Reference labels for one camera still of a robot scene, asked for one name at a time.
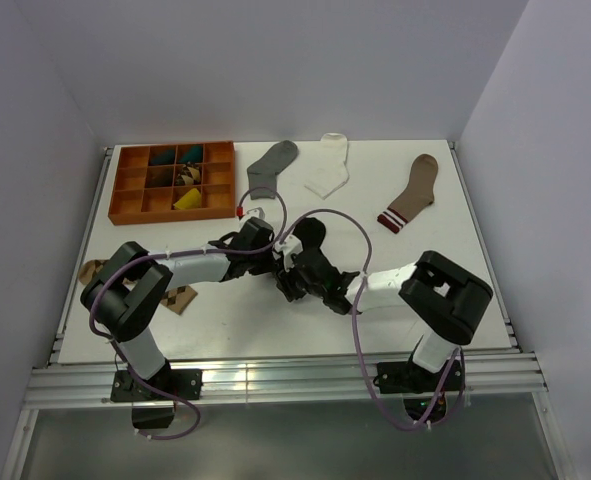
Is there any black sock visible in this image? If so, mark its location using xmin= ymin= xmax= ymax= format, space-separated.
xmin=292 ymin=217 xmax=326 ymax=253

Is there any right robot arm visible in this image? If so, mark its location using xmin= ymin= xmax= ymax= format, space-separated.
xmin=274 ymin=243 xmax=493 ymax=390

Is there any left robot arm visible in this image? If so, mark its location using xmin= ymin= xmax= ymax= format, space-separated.
xmin=80 ymin=217 xmax=274 ymax=399

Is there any grey sock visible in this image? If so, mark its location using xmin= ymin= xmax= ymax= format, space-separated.
xmin=247 ymin=140 xmax=299 ymax=200

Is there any yellow rolled sock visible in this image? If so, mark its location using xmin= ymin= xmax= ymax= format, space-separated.
xmin=173 ymin=188 xmax=202 ymax=210

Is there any brown argyle rolled sock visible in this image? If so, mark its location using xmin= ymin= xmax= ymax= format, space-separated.
xmin=174 ymin=164 xmax=202 ymax=186

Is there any white sock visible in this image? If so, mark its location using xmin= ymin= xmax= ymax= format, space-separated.
xmin=304 ymin=133 xmax=350 ymax=199

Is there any tan argyle sock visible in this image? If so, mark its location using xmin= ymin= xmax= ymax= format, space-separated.
xmin=78 ymin=260 xmax=198 ymax=315

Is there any dark brown rolled sock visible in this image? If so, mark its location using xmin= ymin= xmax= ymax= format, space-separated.
xmin=145 ymin=167 xmax=175 ymax=188

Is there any orange compartment tray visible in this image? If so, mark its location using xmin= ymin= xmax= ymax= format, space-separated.
xmin=108 ymin=141 xmax=237 ymax=225

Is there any tan sock maroon striped cuff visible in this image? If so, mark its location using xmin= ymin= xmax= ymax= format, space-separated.
xmin=377 ymin=154 xmax=439 ymax=234

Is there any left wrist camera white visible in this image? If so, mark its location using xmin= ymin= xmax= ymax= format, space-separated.
xmin=236 ymin=205 xmax=265 ymax=224

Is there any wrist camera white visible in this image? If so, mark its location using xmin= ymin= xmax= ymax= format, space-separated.
xmin=272 ymin=234 xmax=304 ymax=271
xmin=236 ymin=205 xmax=265 ymax=224

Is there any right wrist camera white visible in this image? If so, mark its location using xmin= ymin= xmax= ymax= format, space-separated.
xmin=272 ymin=234 xmax=304 ymax=271

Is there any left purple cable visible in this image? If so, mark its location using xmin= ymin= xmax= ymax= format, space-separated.
xmin=88 ymin=187 xmax=287 ymax=441

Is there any purple cable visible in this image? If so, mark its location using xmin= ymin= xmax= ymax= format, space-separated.
xmin=280 ymin=208 xmax=466 ymax=432
xmin=88 ymin=187 xmax=287 ymax=441

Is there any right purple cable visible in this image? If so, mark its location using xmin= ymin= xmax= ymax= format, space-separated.
xmin=280 ymin=208 xmax=466 ymax=432

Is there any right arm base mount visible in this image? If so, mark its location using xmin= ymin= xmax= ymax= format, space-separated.
xmin=373 ymin=360 xmax=465 ymax=395

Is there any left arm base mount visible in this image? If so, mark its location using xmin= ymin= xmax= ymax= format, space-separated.
xmin=109 ymin=369 xmax=203 ymax=431

